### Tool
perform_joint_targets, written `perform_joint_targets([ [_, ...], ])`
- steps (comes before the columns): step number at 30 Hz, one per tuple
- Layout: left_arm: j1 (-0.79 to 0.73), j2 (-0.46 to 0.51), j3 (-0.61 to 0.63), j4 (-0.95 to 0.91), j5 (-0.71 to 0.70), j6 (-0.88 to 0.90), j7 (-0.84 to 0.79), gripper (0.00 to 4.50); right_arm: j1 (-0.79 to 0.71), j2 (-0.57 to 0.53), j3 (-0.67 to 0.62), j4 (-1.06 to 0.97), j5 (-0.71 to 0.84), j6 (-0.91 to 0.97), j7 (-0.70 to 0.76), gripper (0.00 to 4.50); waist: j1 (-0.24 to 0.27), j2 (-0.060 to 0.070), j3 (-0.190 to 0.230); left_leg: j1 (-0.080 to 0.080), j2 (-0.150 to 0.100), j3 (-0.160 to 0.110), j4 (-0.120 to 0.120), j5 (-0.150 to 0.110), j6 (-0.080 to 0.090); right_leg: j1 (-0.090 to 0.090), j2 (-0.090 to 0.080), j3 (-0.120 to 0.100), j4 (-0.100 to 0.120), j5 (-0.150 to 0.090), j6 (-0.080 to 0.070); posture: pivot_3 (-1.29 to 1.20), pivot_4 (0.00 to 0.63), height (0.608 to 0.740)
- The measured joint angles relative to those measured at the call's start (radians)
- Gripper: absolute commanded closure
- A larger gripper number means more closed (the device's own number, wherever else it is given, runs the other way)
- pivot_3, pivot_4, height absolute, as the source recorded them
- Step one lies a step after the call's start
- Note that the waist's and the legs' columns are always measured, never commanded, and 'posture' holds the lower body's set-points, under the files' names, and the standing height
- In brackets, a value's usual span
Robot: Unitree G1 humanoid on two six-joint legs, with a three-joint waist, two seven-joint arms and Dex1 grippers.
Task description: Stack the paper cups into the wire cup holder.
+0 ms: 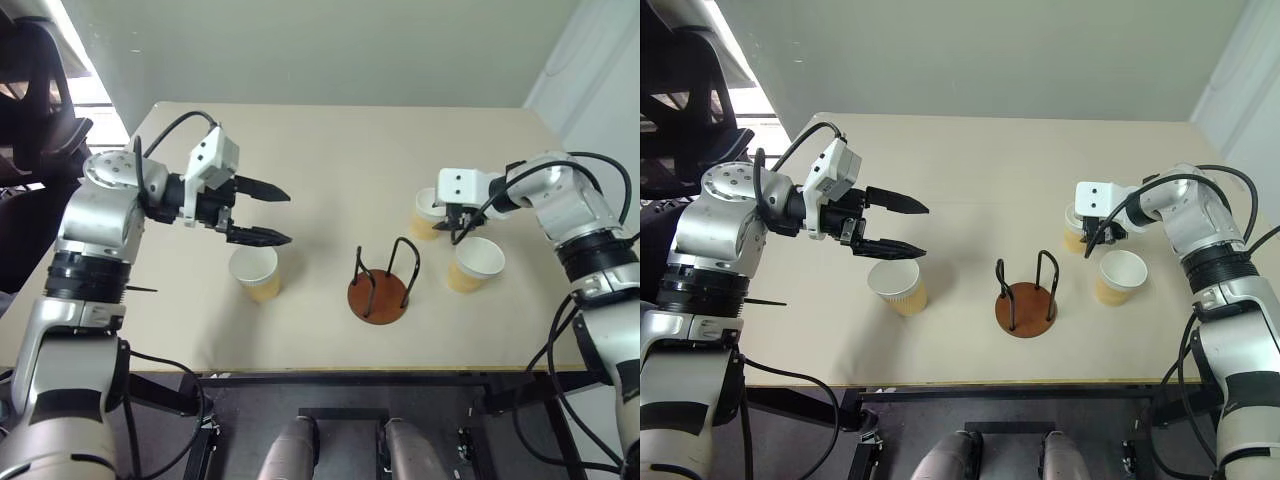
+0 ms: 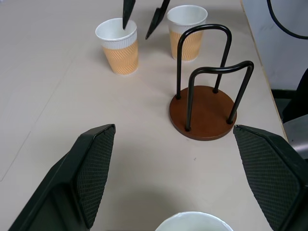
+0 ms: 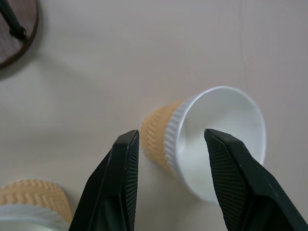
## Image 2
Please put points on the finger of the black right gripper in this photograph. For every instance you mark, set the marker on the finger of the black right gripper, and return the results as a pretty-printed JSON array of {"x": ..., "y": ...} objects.
[
  {"x": 157, "y": 19},
  {"x": 127, "y": 12}
]

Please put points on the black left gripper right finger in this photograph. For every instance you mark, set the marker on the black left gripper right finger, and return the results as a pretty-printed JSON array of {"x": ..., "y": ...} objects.
[{"x": 276, "y": 173}]

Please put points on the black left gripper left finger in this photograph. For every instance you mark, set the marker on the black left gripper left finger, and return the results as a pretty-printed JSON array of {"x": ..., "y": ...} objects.
[{"x": 72, "y": 183}]

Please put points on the orange white ribbed paper cup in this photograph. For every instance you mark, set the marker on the orange white ribbed paper cup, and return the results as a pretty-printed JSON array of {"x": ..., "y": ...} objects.
[
  {"x": 122, "y": 55},
  {"x": 190, "y": 45}
]

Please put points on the black robot body part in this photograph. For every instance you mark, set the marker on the black robot body part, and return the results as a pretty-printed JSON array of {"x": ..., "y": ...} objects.
[{"x": 298, "y": 101}]

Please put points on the white cup rim near camera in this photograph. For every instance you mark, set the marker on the white cup rim near camera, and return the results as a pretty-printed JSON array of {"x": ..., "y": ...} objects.
[{"x": 192, "y": 222}]

